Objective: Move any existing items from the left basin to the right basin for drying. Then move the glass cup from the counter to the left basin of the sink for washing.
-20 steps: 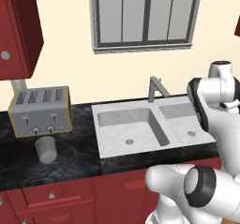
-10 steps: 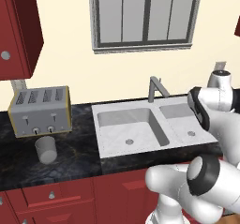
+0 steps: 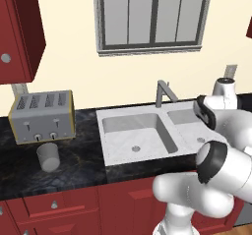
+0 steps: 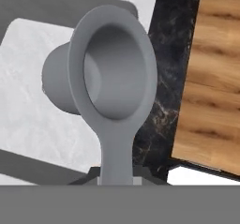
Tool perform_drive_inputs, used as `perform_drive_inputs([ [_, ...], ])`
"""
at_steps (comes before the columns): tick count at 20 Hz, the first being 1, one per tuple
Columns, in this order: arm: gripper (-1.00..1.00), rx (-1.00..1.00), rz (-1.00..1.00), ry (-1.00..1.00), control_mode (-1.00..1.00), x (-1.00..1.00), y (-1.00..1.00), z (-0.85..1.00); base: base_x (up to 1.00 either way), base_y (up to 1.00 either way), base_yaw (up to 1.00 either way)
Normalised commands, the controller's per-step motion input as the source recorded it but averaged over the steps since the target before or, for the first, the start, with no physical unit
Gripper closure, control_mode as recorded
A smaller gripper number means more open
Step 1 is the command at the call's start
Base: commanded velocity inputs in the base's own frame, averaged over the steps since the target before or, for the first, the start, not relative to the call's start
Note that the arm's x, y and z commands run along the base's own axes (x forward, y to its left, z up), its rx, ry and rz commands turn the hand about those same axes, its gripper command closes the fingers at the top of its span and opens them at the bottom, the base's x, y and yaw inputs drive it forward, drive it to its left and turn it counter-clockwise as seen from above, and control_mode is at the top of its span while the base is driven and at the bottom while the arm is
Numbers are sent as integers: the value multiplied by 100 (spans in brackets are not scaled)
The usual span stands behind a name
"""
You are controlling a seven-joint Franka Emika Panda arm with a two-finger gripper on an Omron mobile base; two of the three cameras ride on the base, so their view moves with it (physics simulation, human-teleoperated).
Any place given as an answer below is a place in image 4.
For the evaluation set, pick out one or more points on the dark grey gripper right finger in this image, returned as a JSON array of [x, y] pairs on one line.
[[146, 177]]

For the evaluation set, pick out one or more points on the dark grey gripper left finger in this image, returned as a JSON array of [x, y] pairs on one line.
[[90, 178]]

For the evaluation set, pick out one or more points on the grey sink with pale basin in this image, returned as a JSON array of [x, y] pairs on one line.
[[28, 109]]

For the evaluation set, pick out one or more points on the white cupboard panel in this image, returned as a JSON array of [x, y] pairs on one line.
[[200, 177]]

